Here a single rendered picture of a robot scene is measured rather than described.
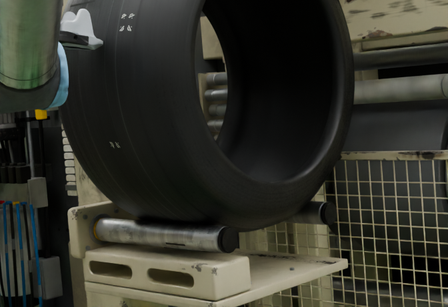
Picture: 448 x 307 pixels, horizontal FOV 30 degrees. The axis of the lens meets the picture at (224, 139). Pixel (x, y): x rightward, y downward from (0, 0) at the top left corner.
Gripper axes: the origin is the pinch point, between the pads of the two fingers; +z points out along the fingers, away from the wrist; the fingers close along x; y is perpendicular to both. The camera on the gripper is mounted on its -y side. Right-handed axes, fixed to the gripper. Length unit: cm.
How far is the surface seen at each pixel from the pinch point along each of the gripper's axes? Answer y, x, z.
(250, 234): -35, 27, 67
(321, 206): -26, -10, 46
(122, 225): -30.0, 14.6, 17.8
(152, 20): 3.7, -9.4, 3.9
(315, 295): -51, 22, 85
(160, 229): -30.2, 3.9, 17.7
